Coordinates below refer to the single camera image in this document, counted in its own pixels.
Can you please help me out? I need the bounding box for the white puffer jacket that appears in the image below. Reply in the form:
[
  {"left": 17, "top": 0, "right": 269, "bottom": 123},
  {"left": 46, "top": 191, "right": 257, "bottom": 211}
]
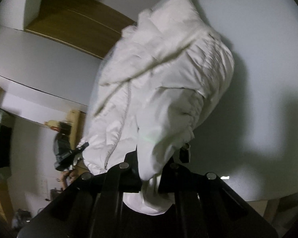
[{"left": 82, "top": 0, "right": 234, "bottom": 215}]

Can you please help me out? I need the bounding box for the wooden side shelf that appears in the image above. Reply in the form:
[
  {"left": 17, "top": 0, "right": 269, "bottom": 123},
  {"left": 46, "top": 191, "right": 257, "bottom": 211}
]
[{"left": 43, "top": 108, "right": 87, "bottom": 159}]

